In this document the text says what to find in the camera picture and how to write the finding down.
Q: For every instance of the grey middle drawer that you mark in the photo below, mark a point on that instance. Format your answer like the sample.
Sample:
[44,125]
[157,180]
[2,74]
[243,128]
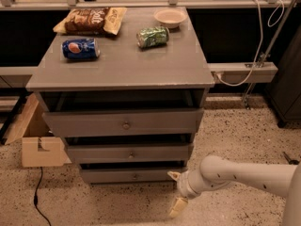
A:
[130,153]

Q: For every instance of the white bowl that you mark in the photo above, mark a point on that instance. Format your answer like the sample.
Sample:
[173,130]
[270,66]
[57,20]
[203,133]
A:
[170,17]

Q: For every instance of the grey bottom drawer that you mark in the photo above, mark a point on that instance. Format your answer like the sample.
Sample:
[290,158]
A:
[112,176]

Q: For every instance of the black tool on floor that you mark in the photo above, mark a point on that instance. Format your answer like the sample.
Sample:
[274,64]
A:
[289,160]

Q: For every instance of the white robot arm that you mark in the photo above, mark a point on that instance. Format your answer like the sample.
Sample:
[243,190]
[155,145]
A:
[215,172]

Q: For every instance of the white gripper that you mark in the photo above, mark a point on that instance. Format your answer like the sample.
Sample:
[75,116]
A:
[182,185]

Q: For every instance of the green soda can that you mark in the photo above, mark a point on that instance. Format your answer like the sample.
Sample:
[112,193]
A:
[152,36]

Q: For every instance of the brown chip bag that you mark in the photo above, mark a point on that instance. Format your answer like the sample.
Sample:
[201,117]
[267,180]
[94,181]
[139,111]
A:
[91,21]

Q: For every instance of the grey top drawer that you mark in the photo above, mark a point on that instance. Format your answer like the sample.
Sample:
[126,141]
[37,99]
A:
[123,123]

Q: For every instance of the grey railing beam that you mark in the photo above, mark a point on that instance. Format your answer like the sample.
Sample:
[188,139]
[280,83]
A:
[243,72]

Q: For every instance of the blue pepsi can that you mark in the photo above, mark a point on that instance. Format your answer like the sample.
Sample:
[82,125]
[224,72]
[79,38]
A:
[80,49]

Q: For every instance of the metal diagonal pole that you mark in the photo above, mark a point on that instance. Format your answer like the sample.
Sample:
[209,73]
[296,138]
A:
[259,59]

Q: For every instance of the grey drawer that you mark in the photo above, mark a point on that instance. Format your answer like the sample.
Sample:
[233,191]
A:
[130,153]
[112,176]
[123,123]

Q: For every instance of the cardboard box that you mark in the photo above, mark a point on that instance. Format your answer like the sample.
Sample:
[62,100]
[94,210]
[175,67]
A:
[38,147]

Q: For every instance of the grey drawer cabinet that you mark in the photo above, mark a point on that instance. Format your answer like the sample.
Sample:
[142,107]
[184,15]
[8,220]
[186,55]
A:
[125,77]

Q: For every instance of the dark cabinet at right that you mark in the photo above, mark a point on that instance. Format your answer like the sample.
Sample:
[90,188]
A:
[284,92]

